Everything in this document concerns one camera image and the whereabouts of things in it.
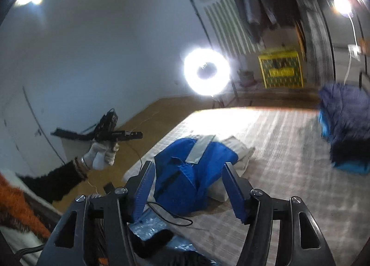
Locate white and blue work jacket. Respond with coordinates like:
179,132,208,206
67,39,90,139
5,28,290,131
121,134,256,217

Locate left forearm black sleeve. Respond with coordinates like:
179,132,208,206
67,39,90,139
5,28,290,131
17,158,92,203

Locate left hand in white glove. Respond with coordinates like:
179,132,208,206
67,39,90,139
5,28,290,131
81,141,119,171

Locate orange fuzzy garment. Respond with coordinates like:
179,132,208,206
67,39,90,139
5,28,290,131
0,175,51,240

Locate plaid bed mattress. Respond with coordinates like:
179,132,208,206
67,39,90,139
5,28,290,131
121,106,370,266

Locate dark blue furry garment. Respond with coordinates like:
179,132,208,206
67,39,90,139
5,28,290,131
319,83,369,174

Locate yellow green patterned box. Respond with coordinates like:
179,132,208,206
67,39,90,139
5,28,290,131
258,51,304,89

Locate small white lamp bulb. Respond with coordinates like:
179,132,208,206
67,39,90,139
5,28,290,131
333,0,352,18

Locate black cable on bed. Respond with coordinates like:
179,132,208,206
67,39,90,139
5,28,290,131
145,201,194,227

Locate bright ring light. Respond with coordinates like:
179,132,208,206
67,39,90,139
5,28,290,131
184,48,231,96

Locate black ring light tripod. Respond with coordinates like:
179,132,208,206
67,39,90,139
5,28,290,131
211,78,240,109

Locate white wall radiator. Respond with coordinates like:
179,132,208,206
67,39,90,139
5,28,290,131
198,0,264,58

